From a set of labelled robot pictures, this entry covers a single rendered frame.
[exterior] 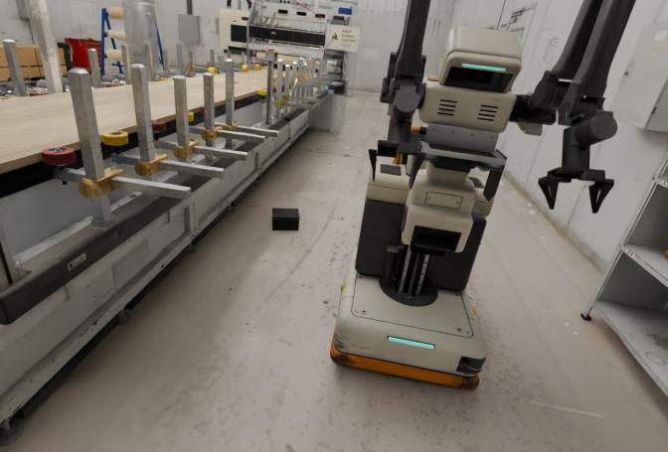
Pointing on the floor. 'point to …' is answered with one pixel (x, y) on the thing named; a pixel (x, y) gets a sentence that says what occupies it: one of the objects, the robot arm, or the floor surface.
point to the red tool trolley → (83, 52)
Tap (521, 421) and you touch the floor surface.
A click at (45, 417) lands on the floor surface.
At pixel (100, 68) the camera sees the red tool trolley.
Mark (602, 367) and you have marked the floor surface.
